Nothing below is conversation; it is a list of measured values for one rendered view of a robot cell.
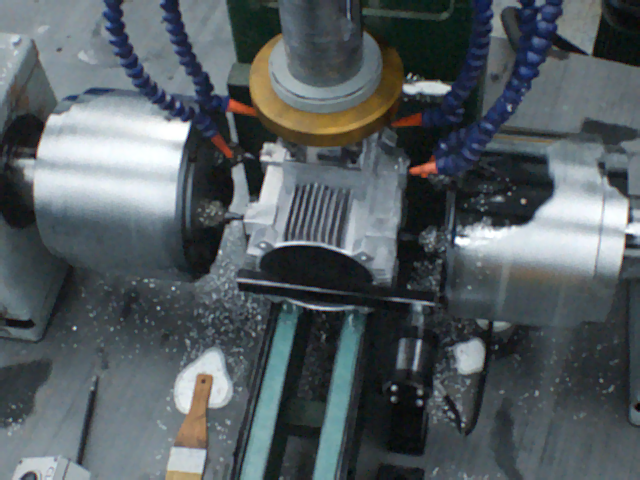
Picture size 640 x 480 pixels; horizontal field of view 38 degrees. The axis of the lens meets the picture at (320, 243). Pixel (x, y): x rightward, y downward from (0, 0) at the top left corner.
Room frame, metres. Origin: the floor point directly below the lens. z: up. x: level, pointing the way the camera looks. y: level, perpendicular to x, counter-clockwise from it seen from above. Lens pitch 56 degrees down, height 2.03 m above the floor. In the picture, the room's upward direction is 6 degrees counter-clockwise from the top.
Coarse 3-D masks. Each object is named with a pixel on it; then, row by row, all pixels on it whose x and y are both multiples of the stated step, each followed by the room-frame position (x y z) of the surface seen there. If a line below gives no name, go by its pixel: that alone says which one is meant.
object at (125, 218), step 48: (96, 96) 0.87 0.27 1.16; (192, 96) 0.87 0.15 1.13; (48, 144) 0.80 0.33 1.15; (96, 144) 0.78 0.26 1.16; (144, 144) 0.77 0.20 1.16; (192, 144) 0.77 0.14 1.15; (48, 192) 0.75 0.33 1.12; (96, 192) 0.73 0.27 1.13; (144, 192) 0.72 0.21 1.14; (192, 192) 0.73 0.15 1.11; (48, 240) 0.72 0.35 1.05; (96, 240) 0.70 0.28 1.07; (144, 240) 0.68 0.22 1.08; (192, 240) 0.69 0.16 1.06
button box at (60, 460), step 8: (48, 456) 0.42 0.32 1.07; (56, 456) 0.41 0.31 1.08; (24, 464) 0.42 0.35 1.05; (32, 464) 0.41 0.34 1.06; (40, 464) 0.41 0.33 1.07; (48, 464) 0.40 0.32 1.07; (56, 464) 0.40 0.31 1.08; (64, 464) 0.40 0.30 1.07; (72, 464) 0.41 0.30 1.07; (16, 472) 0.41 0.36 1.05; (24, 472) 0.41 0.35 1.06; (40, 472) 0.40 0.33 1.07; (48, 472) 0.39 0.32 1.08; (56, 472) 0.39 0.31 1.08; (64, 472) 0.39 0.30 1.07; (72, 472) 0.40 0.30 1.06; (80, 472) 0.40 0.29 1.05; (88, 472) 0.40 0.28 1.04
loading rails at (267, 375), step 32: (288, 320) 0.64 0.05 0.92; (288, 352) 0.59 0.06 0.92; (352, 352) 0.58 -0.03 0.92; (256, 384) 0.55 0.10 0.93; (288, 384) 0.56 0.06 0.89; (352, 384) 0.54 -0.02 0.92; (256, 416) 0.51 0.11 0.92; (288, 416) 0.53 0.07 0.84; (320, 416) 0.53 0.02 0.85; (352, 416) 0.49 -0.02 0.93; (256, 448) 0.46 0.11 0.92; (320, 448) 0.45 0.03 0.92; (352, 448) 0.45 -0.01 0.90
